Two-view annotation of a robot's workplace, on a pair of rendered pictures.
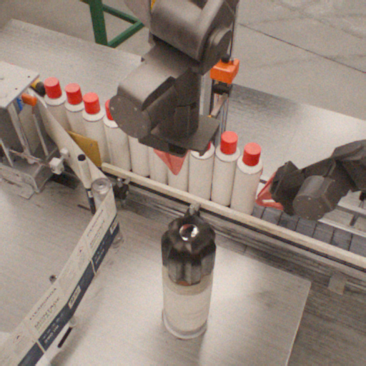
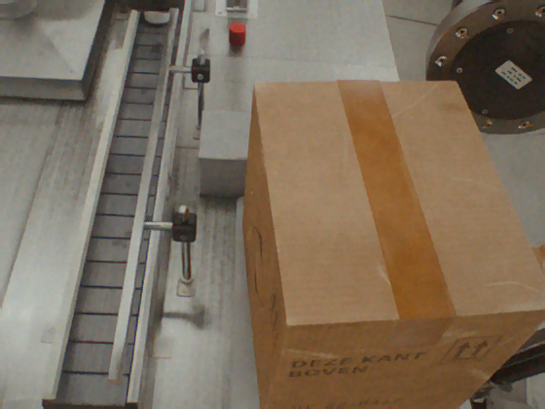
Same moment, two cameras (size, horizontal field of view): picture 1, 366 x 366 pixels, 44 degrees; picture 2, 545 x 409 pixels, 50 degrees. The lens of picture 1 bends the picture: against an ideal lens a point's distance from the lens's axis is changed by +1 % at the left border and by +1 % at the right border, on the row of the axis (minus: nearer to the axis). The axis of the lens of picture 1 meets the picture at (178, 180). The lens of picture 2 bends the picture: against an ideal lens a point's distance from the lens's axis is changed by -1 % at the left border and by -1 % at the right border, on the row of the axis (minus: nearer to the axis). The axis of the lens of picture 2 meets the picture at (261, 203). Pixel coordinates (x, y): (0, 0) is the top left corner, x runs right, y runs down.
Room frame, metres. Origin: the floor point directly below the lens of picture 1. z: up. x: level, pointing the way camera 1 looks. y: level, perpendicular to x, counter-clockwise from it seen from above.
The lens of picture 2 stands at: (0.32, -1.08, 1.55)
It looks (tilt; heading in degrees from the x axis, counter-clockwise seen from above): 52 degrees down; 60
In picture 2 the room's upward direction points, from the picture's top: 7 degrees clockwise
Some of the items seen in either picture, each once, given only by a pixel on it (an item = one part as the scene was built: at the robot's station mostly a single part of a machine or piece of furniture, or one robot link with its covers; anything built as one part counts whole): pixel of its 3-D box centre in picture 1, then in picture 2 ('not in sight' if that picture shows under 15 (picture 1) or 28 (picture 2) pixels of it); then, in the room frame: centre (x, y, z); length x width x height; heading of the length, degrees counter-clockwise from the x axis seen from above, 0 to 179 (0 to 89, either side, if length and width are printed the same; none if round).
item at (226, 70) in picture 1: (214, 129); not in sight; (0.68, -0.08, 1.05); 0.10 x 0.04 x 0.33; 155
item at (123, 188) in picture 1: (125, 189); not in sight; (0.64, 0.12, 0.89); 0.06 x 0.03 x 0.12; 155
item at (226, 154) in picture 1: (225, 170); not in sight; (0.62, -0.10, 0.98); 0.05 x 0.05 x 0.20
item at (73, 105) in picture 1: (80, 121); not in sight; (0.77, 0.23, 0.98); 0.05 x 0.05 x 0.20
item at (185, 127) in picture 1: (178, 114); not in sight; (0.45, 0.00, 1.30); 0.10 x 0.07 x 0.07; 65
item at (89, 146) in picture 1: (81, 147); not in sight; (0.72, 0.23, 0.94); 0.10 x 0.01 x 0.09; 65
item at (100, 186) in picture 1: (106, 213); not in sight; (0.51, 0.14, 0.97); 0.05 x 0.05 x 0.19
